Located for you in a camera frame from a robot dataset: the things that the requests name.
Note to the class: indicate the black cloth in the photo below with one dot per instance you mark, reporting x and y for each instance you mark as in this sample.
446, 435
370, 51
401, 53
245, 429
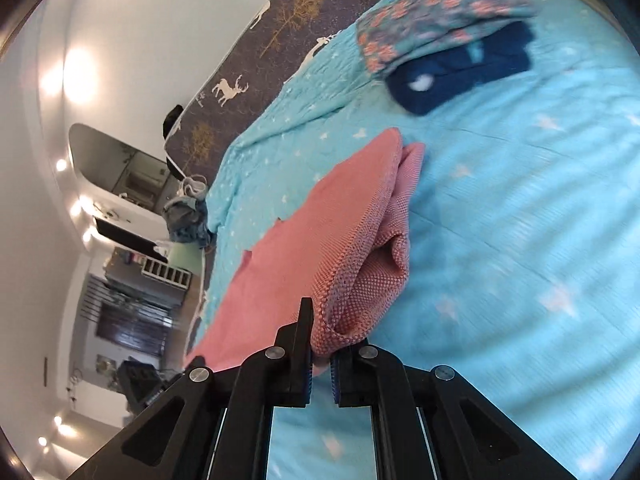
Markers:
172, 120

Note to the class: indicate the white tote bag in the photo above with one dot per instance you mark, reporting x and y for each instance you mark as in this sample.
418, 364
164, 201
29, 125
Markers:
192, 187

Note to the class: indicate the white shelf rack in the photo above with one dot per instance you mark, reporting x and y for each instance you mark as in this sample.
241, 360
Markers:
167, 272

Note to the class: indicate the folded floral garment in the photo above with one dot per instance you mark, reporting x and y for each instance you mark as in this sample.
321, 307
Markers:
430, 15

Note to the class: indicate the turquoise star quilted blanket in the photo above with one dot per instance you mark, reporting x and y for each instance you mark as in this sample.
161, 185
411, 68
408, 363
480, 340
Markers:
500, 210

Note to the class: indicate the pile of blue clothes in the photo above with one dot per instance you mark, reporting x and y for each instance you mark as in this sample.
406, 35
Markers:
187, 220

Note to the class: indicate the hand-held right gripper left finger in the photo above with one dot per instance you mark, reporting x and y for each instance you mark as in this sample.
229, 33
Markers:
300, 340

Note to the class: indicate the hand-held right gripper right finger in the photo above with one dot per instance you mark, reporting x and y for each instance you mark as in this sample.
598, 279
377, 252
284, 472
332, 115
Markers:
370, 377

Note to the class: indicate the pink knit sweater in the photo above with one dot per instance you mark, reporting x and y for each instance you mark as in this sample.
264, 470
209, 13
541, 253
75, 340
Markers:
310, 240

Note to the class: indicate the grey deer print mattress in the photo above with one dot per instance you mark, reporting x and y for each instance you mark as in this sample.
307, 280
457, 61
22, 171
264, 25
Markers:
310, 20

